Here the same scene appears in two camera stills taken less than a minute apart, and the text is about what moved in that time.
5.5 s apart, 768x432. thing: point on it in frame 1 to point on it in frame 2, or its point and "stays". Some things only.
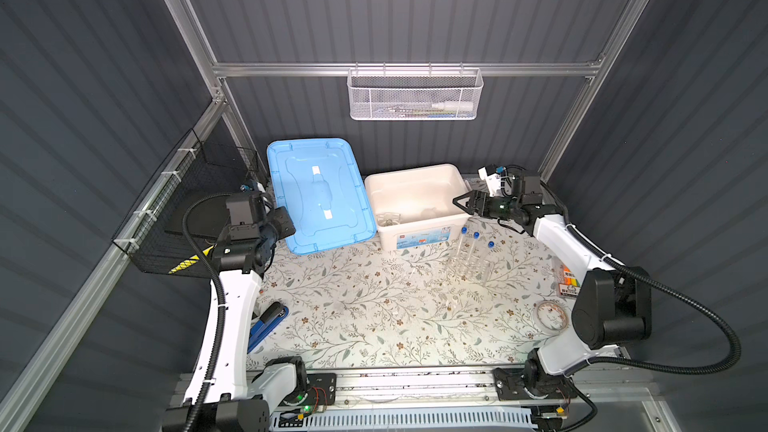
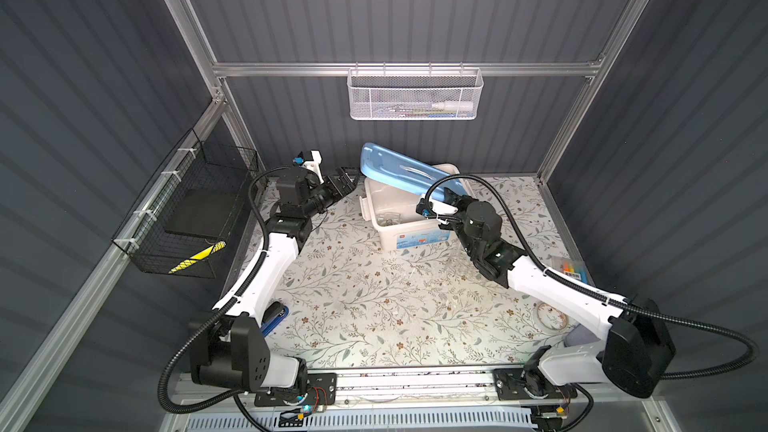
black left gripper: [279, 215] to [338, 180]
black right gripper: [473, 202] to [460, 202]
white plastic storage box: [414, 207] stays
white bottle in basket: [454, 106] stays
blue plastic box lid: [318, 180] to [384, 163]
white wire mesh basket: [413, 94] stays
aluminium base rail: [466, 389] stays
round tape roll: [552, 315] stays
